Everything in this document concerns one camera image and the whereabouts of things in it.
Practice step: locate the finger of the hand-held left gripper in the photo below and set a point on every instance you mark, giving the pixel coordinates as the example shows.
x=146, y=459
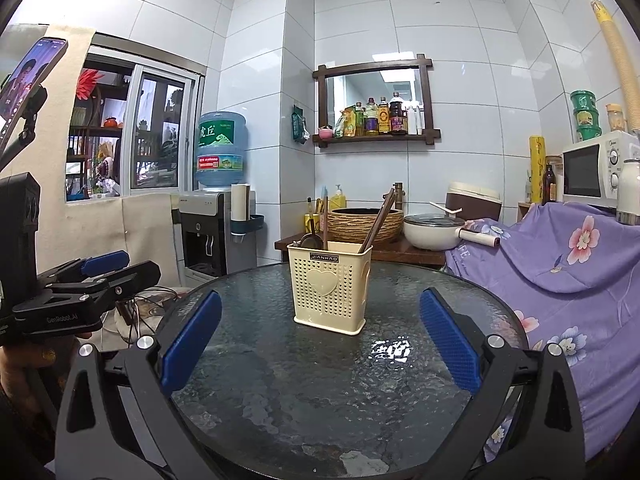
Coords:
x=102, y=262
x=135, y=277

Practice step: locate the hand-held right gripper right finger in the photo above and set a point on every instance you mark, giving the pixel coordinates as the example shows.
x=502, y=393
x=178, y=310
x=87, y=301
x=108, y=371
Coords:
x=450, y=342

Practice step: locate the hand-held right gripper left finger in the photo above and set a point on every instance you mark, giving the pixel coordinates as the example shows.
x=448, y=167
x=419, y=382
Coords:
x=192, y=342

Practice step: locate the cream plastic utensil holder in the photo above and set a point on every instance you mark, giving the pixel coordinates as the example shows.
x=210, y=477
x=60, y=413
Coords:
x=330, y=290

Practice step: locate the brown wooden chopstick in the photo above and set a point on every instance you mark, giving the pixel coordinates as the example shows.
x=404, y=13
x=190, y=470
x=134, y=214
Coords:
x=381, y=220
x=325, y=222
x=375, y=222

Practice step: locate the clear plastic spoon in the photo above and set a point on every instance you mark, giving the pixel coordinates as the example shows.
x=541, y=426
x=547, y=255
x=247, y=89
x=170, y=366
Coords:
x=307, y=241

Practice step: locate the black chopstick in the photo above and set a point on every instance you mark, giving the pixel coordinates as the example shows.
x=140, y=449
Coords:
x=312, y=222

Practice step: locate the person's left hand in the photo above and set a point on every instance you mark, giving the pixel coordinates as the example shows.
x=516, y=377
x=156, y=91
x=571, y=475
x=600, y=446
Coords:
x=30, y=360

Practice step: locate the water dispenser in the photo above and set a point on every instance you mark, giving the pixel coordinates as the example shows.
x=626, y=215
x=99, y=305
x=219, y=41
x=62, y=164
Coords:
x=205, y=235

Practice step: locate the wooden counter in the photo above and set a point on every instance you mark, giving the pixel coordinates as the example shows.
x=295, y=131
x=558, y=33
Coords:
x=415, y=256

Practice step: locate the white pot with lid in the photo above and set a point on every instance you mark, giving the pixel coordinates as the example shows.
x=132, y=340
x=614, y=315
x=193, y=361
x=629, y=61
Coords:
x=430, y=234

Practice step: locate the white ladle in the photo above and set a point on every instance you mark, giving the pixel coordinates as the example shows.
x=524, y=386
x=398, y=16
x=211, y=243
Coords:
x=445, y=208

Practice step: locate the sliding window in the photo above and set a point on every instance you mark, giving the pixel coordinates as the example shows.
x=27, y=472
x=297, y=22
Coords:
x=150, y=135

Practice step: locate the purple floral cloth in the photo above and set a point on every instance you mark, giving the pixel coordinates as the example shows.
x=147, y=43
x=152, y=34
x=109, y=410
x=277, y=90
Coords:
x=575, y=280

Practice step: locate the brown white rice cooker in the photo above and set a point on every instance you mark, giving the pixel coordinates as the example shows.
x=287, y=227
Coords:
x=475, y=200

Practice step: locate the smartphone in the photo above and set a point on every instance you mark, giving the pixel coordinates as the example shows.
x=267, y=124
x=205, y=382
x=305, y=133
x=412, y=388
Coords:
x=30, y=75

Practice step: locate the blue water jug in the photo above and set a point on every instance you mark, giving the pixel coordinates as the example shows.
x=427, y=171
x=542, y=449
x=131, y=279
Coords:
x=220, y=152

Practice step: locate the woven pattern basin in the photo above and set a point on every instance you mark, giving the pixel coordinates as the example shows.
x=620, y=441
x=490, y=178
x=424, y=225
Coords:
x=350, y=227

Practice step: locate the brass faucet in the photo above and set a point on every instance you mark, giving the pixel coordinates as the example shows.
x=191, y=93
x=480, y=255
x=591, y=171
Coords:
x=399, y=195

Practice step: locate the yellow mug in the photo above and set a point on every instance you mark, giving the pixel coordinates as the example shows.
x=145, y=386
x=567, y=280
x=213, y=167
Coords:
x=307, y=224

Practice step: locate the yellow soap dispenser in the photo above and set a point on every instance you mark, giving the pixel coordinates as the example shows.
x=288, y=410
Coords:
x=338, y=199

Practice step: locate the brown glass bottle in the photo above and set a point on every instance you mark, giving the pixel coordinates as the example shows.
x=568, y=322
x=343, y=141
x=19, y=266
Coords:
x=549, y=185

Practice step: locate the yellow roll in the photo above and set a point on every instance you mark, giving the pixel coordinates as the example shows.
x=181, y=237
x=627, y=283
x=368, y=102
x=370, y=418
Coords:
x=537, y=170

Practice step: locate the white microwave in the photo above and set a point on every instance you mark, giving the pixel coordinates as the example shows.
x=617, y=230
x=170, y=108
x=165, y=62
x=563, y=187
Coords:
x=585, y=170

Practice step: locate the white bottle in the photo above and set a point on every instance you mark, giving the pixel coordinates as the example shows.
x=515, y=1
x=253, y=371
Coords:
x=415, y=121

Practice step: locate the dark soy sauce bottle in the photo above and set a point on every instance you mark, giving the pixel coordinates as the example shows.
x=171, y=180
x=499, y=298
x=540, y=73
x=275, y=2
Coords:
x=398, y=116

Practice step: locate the amber sauce bottle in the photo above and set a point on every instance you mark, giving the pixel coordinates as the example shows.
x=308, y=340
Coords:
x=383, y=119

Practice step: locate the white kettle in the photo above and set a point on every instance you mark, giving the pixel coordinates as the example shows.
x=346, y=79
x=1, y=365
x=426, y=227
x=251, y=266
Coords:
x=630, y=190

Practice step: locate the pink bowl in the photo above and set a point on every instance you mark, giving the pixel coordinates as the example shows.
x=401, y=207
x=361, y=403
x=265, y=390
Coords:
x=325, y=134

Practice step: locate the yellow oil bottle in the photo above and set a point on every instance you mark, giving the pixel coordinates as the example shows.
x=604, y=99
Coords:
x=359, y=121

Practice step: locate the yellow green packet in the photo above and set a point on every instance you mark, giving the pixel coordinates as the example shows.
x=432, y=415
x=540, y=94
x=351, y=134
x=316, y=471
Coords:
x=346, y=124

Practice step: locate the stack of green tubs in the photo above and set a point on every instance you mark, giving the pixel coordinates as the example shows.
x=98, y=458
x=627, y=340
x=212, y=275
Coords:
x=585, y=116

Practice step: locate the wooden framed mirror shelf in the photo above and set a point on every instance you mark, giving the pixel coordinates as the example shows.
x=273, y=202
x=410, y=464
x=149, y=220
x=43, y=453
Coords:
x=322, y=77

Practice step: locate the clear jar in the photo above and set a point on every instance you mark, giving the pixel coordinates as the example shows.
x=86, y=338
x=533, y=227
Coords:
x=616, y=119

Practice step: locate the stack of yellow paper cups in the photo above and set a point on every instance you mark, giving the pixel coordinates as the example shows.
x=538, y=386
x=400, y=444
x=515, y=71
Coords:
x=617, y=55

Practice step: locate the black phone mount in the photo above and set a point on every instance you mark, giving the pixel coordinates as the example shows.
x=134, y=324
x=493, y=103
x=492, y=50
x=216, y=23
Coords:
x=25, y=120

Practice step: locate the teal wall holder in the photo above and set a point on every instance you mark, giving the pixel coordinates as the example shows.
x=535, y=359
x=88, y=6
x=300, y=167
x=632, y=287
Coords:
x=250, y=226

